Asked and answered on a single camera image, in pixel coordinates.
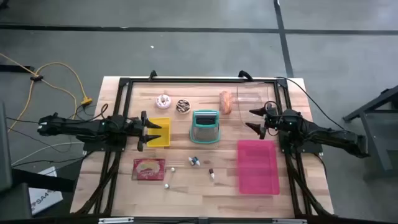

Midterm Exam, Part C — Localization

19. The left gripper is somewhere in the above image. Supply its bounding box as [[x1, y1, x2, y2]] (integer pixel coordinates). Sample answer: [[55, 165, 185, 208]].
[[121, 111, 163, 152]]

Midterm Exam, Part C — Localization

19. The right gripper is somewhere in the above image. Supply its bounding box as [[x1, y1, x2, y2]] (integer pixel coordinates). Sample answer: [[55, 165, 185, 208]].
[[245, 105, 285, 140]]

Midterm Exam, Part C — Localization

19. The white frosted donut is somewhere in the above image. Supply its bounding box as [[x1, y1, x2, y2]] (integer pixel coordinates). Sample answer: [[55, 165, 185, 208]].
[[155, 94, 172, 110]]

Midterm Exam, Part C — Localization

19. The red snack package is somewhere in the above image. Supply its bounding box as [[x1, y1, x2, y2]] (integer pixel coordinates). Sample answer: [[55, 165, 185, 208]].
[[131, 158, 167, 182]]

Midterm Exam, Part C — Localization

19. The brown bread loaf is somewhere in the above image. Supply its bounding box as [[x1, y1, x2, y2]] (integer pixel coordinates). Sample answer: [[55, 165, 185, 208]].
[[219, 90, 233, 115]]

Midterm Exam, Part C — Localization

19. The chocolate frosted donut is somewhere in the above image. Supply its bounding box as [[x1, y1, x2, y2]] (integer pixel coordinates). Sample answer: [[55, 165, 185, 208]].
[[175, 98, 192, 114]]

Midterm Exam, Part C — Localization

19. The yellow plastic basket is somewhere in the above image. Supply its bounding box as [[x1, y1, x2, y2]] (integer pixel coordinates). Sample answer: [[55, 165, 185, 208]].
[[146, 117, 172, 147]]

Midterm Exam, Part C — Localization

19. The clear plastic container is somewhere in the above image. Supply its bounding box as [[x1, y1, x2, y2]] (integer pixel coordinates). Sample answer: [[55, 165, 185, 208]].
[[236, 81, 277, 129]]

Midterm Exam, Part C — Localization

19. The pink plastic tray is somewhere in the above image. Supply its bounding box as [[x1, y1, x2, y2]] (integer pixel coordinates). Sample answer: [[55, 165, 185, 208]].
[[236, 139, 280, 196]]

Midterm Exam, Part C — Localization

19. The teal metal box grater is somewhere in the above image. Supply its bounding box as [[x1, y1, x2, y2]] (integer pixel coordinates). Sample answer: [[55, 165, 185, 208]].
[[189, 109, 221, 144]]

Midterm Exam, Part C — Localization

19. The dark grey metal table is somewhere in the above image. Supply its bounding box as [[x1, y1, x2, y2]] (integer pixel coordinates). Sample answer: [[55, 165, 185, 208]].
[[343, 84, 398, 181]]

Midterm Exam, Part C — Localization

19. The black beam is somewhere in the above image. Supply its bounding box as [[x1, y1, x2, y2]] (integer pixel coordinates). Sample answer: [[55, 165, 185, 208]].
[[11, 169, 76, 193]]

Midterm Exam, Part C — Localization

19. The white printed cardboard box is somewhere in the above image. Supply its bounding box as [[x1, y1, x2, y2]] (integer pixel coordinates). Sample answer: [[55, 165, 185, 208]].
[[28, 166, 63, 215]]

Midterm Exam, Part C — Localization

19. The grey cabinet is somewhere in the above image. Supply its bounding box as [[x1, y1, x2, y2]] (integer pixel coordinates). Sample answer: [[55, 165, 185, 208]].
[[0, 101, 32, 222]]

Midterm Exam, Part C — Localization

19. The black flat floor bar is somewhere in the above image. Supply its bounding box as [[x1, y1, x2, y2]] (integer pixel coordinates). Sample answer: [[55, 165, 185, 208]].
[[0, 64, 35, 73]]

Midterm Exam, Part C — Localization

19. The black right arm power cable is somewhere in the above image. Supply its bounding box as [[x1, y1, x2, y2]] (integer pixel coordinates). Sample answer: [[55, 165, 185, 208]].
[[275, 76, 346, 131]]

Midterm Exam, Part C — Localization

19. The yellow extension cord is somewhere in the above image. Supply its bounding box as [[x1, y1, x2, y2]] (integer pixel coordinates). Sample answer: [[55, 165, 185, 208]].
[[0, 52, 93, 131]]

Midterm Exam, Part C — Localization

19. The black aluminium table frame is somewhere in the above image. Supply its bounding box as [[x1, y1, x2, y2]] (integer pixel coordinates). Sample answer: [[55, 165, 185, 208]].
[[74, 70, 336, 224]]

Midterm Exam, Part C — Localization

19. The white floor cable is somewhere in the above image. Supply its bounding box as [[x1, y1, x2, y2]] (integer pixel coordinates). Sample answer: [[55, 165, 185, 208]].
[[11, 141, 85, 166]]

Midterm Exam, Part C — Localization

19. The silver metal bracket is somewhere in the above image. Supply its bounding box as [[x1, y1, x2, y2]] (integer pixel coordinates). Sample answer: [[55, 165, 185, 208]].
[[272, 218, 308, 224], [98, 217, 134, 224]]

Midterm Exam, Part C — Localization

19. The black floor cable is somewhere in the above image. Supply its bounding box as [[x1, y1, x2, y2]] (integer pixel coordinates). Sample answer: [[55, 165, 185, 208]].
[[5, 116, 41, 124]]

